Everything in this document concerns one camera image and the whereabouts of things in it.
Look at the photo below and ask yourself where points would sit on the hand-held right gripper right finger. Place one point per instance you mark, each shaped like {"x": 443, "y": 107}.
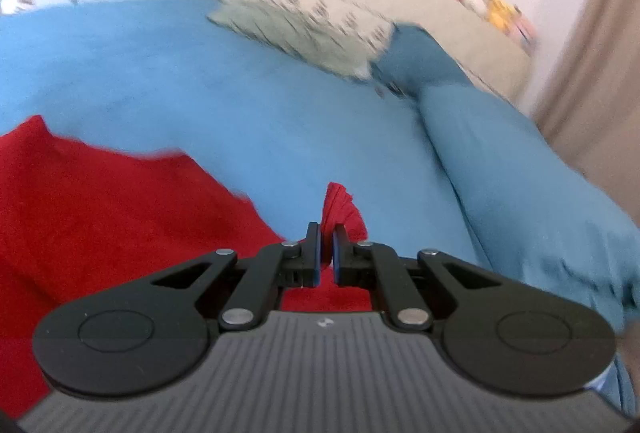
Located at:
{"x": 337, "y": 258}

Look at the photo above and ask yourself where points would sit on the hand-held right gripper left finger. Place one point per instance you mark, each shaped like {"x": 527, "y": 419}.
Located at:
{"x": 317, "y": 258}

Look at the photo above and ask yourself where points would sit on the red garment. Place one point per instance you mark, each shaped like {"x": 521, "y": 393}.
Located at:
{"x": 110, "y": 213}

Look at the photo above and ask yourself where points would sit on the blue duvet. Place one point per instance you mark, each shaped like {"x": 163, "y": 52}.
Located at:
{"x": 510, "y": 183}

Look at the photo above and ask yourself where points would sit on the blue bed sheet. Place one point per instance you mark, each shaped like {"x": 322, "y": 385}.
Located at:
{"x": 200, "y": 78}

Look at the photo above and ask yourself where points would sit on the green striped pillow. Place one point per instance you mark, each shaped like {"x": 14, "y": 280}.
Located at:
{"x": 295, "y": 30}

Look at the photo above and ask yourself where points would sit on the beige headboard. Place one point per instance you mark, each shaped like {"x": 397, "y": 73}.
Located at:
{"x": 430, "y": 8}

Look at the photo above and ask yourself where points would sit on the beige curtain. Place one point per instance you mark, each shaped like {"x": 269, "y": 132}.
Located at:
{"x": 597, "y": 63}

